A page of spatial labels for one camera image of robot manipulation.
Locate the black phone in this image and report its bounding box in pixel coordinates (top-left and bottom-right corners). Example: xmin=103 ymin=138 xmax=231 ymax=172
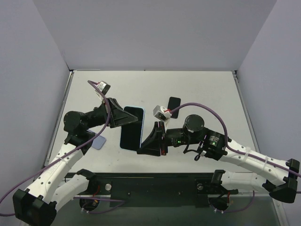
xmin=167 ymin=97 xmax=181 ymax=119

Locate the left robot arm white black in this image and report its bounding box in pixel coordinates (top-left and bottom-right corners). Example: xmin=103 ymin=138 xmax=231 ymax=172
xmin=13 ymin=98 xmax=138 ymax=226

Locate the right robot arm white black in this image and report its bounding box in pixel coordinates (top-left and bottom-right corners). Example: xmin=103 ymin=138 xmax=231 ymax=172
xmin=137 ymin=114 xmax=300 ymax=203

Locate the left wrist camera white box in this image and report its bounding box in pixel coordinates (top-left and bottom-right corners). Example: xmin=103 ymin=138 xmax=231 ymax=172
xmin=95 ymin=81 xmax=111 ymax=100

